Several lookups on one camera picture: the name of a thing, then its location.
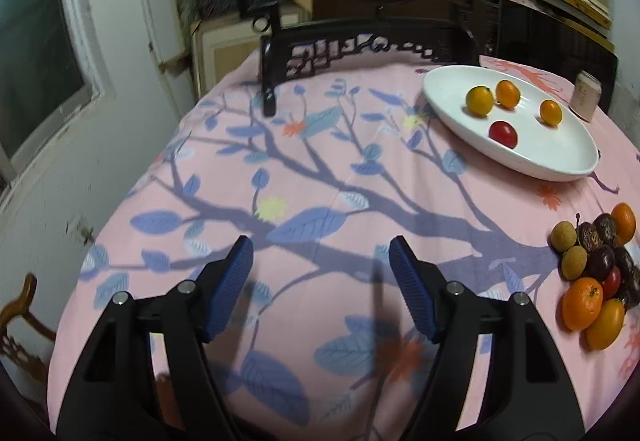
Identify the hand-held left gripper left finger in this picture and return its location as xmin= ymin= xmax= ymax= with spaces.
xmin=56 ymin=235 xmax=256 ymax=441

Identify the cardboard box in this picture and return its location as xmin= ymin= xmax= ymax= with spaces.
xmin=192 ymin=4 xmax=313 ymax=97

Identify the smooth purple passion fruit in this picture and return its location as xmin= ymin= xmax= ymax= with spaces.
xmin=585 ymin=245 xmax=616 ymax=283
xmin=614 ymin=246 xmax=636 ymax=274

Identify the yellow-orange kumquat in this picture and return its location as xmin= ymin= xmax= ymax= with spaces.
xmin=465 ymin=86 xmax=495 ymax=118

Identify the orange kumquat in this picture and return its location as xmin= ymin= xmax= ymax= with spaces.
xmin=539 ymin=100 xmax=564 ymax=127
xmin=495 ymin=80 xmax=521 ymax=110

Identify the pale drink can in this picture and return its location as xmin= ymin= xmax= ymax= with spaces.
xmin=570 ymin=70 xmax=602 ymax=122

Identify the wrinkled dark passion fruit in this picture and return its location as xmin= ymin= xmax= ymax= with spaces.
xmin=592 ymin=214 xmax=619 ymax=244
xmin=617 ymin=266 xmax=640 ymax=312
xmin=575 ymin=214 xmax=601 ymax=254

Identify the large orange tangerine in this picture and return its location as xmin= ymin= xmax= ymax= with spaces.
xmin=561 ymin=277 xmax=605 ymax=332

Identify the white framed window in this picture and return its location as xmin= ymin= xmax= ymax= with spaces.
xmin=0 ymin=0 xmax=103 ymax=182

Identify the brown longan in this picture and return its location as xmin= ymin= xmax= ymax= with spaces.
xmin=560 ymin=246 xmax=588 ymax=281
xmin=550 ymin=222 xmax=577 ymax=253

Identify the pink printed tablecloth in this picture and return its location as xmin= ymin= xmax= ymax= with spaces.
xmin=47 ymin=54 xmax=640 ymax=441

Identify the white oval plate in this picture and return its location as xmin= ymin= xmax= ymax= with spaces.
xmin=422 ymin=65 xmax=600 ymax=182

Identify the wooden chair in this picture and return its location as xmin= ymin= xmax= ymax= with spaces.
xmin=0 ymin=273 xmax=58 ymax=387

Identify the red cherry tomato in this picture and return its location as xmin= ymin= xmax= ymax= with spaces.
xmin=601 ymin=267 xmax=622 ymax=300
xmin=488 ymin=120 xmax=518 ymax=149

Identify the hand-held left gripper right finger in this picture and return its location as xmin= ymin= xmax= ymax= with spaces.
xmin=389 ymin=235 xmax=586 ymax=441

